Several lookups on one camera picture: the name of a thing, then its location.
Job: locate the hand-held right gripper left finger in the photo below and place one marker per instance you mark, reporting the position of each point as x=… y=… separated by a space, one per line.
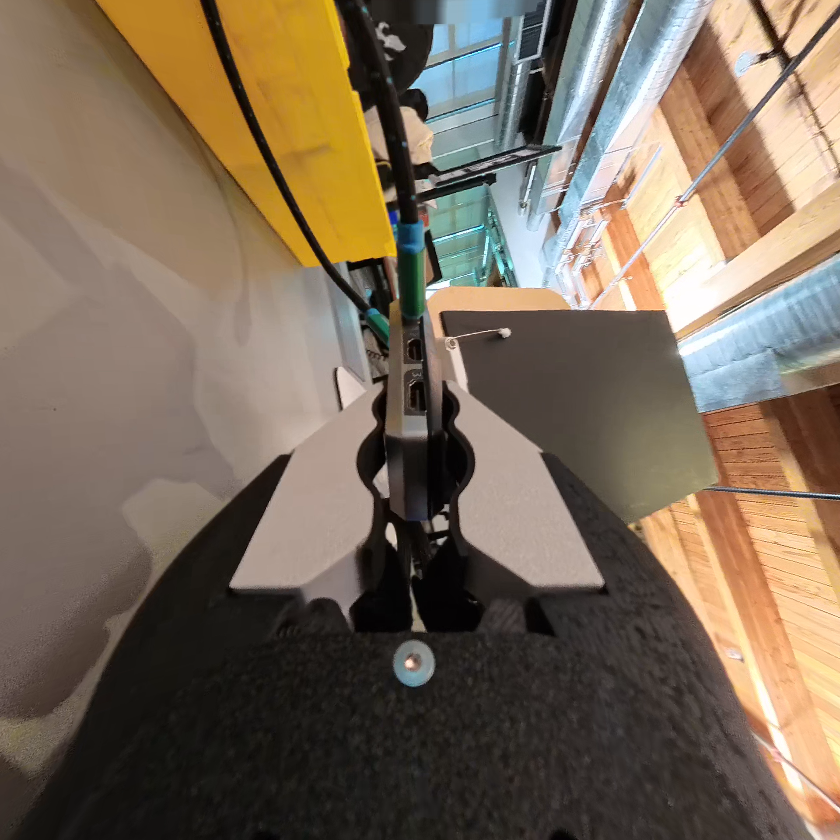
x=308 y=512

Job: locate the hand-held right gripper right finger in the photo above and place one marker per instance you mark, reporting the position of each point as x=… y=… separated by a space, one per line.
x=525 y=518

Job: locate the grey HDMI switch box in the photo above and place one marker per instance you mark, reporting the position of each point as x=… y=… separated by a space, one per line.
x=403 y=420

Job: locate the yellow plastic bin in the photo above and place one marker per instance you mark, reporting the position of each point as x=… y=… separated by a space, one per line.
x=262 y=98

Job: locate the beige jacket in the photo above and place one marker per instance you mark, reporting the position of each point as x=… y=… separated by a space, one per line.
x=420 y=141

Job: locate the metal ventilation duct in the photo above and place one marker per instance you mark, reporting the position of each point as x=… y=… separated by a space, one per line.
x=754 y=341
x=630 y=85

